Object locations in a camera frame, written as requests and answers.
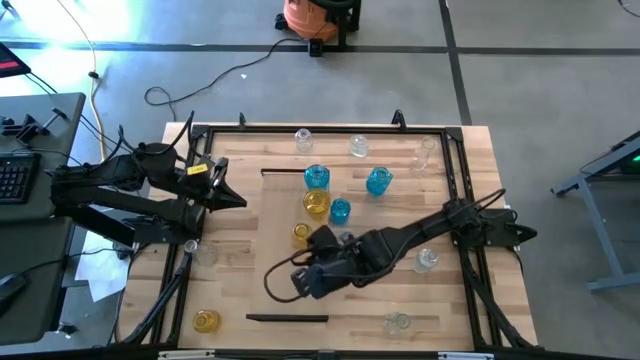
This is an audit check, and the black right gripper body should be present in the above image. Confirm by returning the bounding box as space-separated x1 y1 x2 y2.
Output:
302 239 365 299

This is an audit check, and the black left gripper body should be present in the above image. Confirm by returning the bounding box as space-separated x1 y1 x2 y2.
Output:
182 158 221 210

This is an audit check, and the narrow yellow glass vase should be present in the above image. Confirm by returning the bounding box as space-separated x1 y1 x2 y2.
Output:
291 222 314 250

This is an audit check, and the blue glass bottle vase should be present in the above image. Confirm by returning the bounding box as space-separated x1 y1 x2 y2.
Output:
328 197 353 226

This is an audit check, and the wide yellow glass vase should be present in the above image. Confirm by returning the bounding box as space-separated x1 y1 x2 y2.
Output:
302 188 333 222

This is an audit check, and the blue round glass vase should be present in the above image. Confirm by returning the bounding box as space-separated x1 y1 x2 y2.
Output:
303 163 332 193

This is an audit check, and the blue urn-shaped glass vase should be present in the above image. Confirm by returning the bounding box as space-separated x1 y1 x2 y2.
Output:
365 166 394 198

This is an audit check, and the small clear glass vase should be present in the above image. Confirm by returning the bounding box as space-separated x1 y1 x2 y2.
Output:
413 247 441 274
383 311 414 336
348 133 371 159
193 242 219 268

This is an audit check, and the clear ribbed glass jar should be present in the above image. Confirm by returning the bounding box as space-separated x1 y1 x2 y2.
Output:
293 127 315 154

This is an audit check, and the tall clear glass carafe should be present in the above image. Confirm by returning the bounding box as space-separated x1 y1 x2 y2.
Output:
409 135 439 172

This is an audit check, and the white paper sheet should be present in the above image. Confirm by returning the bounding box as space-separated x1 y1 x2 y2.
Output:
74 230 132 304

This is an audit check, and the dark grey desk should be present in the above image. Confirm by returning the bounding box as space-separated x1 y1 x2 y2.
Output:
0 92 87 224
0 217 76 346

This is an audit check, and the black keyboard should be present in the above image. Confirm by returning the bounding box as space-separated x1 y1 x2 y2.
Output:
0 152 42 205

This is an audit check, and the black desk clamp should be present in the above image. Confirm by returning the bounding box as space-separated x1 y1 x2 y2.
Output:
0 107 69 144

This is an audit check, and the orange shop vacuum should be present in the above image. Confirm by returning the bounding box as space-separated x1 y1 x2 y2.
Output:
273 0 346 44

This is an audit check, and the black metal stand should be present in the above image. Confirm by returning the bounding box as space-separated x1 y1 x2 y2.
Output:
319 0 362 51

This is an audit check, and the black computer mouse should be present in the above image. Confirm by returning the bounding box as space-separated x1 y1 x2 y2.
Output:
0 272 29 306

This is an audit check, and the black device red display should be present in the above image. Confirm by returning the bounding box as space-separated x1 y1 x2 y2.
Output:
0 42 32 80

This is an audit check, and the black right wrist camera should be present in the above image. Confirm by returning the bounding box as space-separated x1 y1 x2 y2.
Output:
291 267 326 301

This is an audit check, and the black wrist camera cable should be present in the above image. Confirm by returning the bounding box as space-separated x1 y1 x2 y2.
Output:
263 248 321 305

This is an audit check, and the black floor cable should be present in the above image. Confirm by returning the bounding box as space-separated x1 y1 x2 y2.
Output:
143 37 314 124

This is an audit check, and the yellow extension cable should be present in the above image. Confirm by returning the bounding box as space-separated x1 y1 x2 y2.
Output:
54 0 109 161

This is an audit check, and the grey metal table frame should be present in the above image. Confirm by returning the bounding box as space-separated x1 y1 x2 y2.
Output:
549 130 640 294

